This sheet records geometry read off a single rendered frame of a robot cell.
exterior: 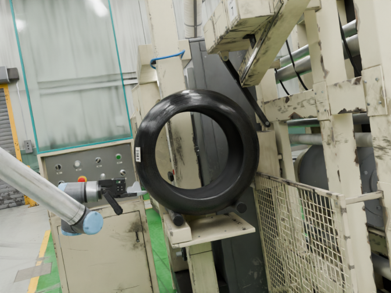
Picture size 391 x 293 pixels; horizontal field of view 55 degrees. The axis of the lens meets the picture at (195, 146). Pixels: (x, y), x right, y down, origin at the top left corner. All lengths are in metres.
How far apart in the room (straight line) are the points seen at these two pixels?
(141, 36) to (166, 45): 9.18
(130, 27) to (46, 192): 9.91
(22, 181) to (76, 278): 1.09
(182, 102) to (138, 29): 9.68
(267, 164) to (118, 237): 0.98
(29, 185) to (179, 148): 0.81
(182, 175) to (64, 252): 0.86
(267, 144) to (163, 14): 0.86
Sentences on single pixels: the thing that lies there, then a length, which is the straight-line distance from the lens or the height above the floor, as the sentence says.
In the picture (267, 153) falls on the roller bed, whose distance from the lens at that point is 2.00.
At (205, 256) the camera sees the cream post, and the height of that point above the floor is 0.60.
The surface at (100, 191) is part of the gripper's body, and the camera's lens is 1.67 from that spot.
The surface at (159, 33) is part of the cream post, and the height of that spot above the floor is 1.78.
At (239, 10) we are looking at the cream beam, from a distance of 1.45.
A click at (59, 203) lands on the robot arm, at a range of 1.50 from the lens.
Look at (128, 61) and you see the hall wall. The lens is 10.95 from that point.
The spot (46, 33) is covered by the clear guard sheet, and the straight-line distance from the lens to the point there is 2.41.
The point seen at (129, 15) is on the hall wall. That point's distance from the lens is 11.30.
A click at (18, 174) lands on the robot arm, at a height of 1.22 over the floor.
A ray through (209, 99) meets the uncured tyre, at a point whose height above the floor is 1.38.
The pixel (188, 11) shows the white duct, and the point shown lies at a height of 2.01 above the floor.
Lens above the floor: 1.28
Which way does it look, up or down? 3 degrees down
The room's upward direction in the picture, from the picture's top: 9 degrees counter-clockwise
